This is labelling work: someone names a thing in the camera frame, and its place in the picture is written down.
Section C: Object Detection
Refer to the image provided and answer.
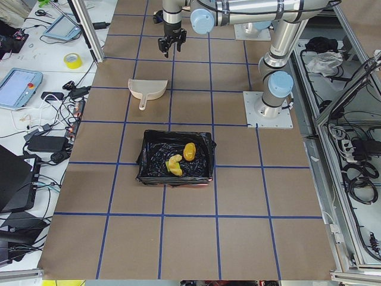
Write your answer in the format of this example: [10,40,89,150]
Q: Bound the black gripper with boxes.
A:
[158,22,187,58]

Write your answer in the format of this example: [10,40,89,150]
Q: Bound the beige plastic dustpan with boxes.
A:
[128,79,168,111]

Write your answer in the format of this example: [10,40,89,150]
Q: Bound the brown potato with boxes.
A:
[183,142,196,161]

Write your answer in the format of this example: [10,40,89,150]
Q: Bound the yellow sponge piece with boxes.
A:
[165,161,170,172]

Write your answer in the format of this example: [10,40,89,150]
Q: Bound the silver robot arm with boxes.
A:
[158,0,340,119]

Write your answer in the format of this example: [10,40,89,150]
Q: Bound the black lined trash bin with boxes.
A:
[136,130,216,186]

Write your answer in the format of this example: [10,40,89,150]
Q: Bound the yellow tape roll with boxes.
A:
[64,53,83,69]

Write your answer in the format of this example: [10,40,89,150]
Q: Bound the upper teach pendant tablet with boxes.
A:
[42,13,82,41]

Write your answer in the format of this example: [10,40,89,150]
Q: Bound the teach pendant tablet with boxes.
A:
[42,13,82,41]
[1,68,43,110]

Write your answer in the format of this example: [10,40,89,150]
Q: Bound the black scissors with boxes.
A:
[35,9,52,18]

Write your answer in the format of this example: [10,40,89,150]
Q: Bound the white crumpled cloth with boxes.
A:
[306,51,343,77]

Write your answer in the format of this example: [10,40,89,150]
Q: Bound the lower teach pendant tablet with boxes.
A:
[1,68,43,110]

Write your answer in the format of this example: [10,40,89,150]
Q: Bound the black power adapter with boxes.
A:
[27,136,68,153]

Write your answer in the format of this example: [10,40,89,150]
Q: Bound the black laptop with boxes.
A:
[1,147,41,213]

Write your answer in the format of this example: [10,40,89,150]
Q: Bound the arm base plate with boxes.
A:
[243,91,293,129]
[234,21,271,41]

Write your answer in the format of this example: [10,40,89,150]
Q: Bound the aluminium frame post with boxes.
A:
[68,0,105,63]

